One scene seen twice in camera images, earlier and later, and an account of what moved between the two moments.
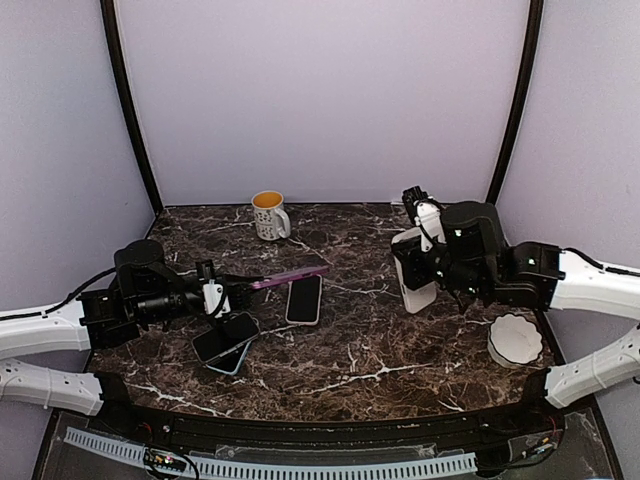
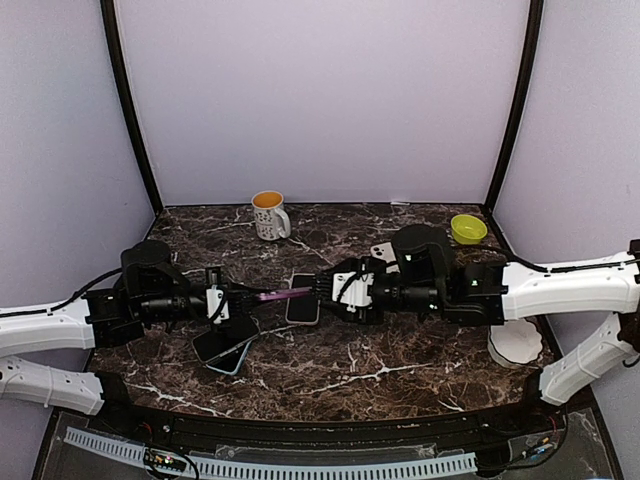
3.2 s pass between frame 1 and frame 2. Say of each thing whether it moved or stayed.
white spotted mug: stayed
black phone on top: stayed
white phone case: moved
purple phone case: moved
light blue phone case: stayed
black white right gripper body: moved
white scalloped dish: stayed
